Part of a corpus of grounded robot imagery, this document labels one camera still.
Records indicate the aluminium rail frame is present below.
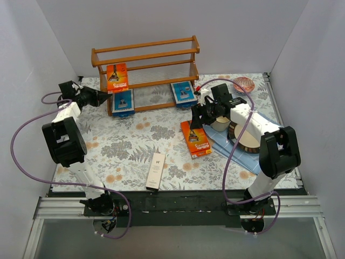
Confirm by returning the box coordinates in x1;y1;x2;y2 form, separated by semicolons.
23;72;337;259

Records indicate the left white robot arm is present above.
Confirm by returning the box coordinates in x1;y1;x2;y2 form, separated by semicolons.
42;81;115;216

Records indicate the blue checked cloth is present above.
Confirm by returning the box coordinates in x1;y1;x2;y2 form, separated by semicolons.
202;107;286;173

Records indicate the red patterned bowl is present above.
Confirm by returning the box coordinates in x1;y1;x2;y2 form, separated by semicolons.
233;77;255;95

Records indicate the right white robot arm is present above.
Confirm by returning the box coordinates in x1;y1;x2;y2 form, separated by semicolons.
190;84;301;215

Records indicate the tall beige slim box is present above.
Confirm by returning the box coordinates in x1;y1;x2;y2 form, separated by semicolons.
145;153;165;192

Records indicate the orange Gillette Fusion5 box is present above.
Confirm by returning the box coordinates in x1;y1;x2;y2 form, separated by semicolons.
180;121;212;159

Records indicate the white enamel mug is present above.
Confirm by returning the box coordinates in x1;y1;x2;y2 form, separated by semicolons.
211;117;230;132

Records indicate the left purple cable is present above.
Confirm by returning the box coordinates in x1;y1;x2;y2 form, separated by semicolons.
10;91;133;240

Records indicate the orange razor pack with pictures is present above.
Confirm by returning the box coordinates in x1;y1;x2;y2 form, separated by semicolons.
106;63;129;93

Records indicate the wooden three-tier shelf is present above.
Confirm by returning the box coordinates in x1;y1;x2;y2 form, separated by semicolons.
90;35;201;117

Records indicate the black rimmed plate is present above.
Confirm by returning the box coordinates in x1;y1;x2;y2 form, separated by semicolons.
227;121;260;154

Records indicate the blue Harry's razor box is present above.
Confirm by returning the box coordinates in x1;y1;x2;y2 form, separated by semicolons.
112;89;135;117
170;81;198;108

